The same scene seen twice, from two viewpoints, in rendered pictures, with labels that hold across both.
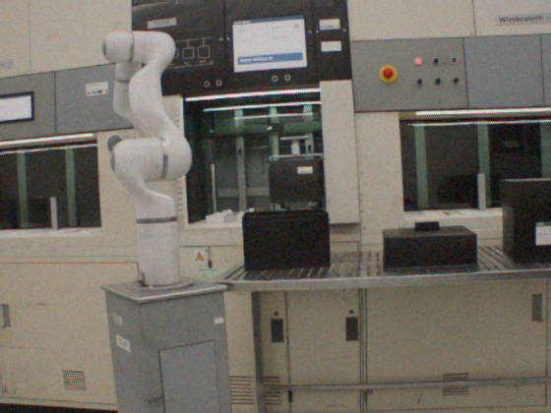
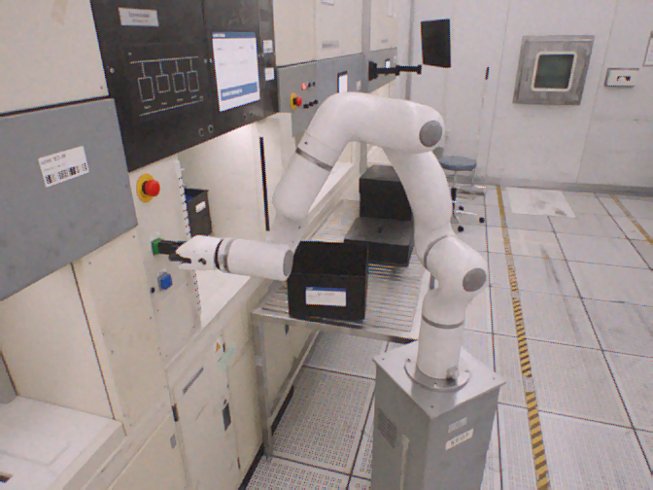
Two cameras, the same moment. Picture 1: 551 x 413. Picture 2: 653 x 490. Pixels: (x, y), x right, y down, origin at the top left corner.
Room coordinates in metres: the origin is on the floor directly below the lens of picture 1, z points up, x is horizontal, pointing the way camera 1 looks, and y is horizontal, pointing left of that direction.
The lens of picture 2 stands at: (1.95, 1.44, 1.67)
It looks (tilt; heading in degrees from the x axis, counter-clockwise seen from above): 25 degrees down; 277
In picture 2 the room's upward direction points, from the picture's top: 1 degrees counter-clockwise
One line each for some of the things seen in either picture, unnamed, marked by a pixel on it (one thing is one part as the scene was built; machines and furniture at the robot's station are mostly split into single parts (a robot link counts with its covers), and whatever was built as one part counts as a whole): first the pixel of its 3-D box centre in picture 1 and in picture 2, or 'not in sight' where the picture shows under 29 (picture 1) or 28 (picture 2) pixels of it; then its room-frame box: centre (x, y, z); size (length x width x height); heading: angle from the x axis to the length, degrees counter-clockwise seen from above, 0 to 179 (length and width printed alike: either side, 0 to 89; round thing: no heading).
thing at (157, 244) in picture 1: (158, 254); (439, 343); (1.76, 0.33, 0.85); 0.19 x 0.19 x 0.18
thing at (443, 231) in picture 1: (427, 242); (380, 236); (1.95, -0.49, 0.83); 0.29 x 0.29 x 0.13; 81
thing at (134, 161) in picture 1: (143, 180); (453, 285); (1.75, 0.36, 1.07); 0.19 x 0.12 x 0.24; 113
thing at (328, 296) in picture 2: (285, 238); (329, 277); (2.13, -0.04, 0.85); 0.28 x 0.28 x 0.17; 0
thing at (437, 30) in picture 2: not in sight; (411, 51); (1.80, -1.79, 1.57); 0.53 x 0.40 x 0.36; 171
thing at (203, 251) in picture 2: not in sight; (206, 252); (2.36, 0.50, 1.20); 0.11 x 0.10 x 0.07; 171
